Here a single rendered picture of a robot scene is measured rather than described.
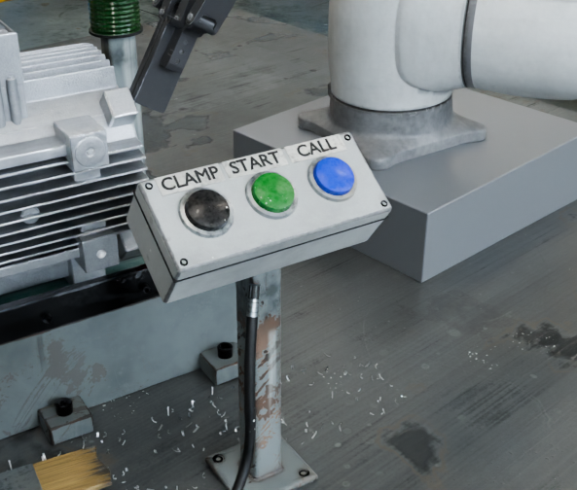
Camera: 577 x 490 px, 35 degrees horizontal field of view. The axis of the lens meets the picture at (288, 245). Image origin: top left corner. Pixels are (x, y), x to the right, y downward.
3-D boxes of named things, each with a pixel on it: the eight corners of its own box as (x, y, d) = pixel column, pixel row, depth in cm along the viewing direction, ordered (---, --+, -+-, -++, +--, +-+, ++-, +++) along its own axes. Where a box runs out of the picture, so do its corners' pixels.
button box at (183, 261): (162, 306, 61) (179, 271, 57) (123, 218, 63) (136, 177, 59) (368, 242, 69) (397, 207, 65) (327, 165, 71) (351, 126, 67)
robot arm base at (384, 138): (386, 87, 132) (387, 50, 129) (490, 137, 116) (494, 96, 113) (278, 114, 124) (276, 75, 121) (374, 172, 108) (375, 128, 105)
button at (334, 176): (319, 208, 64) (328, 195, 63) (300, 173, 65) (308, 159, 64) (353, 198, 65) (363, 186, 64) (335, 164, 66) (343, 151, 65)
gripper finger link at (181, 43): (199, 12, 73) (217, 20, 71) (174, 70, 74) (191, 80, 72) (184, 5, 72) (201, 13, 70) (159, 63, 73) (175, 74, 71)
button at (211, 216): (191, 245, 59) (198, 231, 58) (173, 206, 60) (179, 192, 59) (232, 233, 61) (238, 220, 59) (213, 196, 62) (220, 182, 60)
